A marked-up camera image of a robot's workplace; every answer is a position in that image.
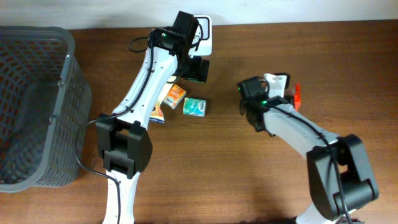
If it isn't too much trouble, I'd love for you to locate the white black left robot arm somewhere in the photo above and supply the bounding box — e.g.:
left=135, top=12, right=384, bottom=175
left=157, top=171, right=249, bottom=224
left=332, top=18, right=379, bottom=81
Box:
left=96, top=11, right=213, bottom=223

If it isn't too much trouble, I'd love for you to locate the orange tissue pack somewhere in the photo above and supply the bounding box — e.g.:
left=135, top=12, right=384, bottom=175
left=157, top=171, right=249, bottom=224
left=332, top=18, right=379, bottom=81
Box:
left=163, top=84, right=187, bottom=110

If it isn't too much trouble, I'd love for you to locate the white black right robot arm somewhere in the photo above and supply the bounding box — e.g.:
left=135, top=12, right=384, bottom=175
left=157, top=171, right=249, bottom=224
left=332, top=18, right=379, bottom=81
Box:
left=237, top=73, right=379, bottom=224

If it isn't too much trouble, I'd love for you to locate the teal tissue pack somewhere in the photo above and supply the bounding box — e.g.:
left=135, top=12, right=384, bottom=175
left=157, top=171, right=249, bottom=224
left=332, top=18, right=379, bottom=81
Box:
left=183, top=98, right=206, bottom=117

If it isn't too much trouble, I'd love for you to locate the grey plastic basket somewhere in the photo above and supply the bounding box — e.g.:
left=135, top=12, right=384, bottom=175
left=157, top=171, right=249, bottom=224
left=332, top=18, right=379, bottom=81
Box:
left=1, top=26, right=92, bottom=193

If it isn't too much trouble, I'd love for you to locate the red snack bag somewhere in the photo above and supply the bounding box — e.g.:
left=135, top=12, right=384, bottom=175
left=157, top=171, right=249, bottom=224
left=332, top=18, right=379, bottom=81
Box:
left=293, top=83, right=302, bottom=111

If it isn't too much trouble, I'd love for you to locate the yellow snack bag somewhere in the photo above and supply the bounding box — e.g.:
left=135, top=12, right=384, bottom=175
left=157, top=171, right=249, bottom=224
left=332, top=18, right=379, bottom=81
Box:
left=149, top=83, right=172, bottom=124

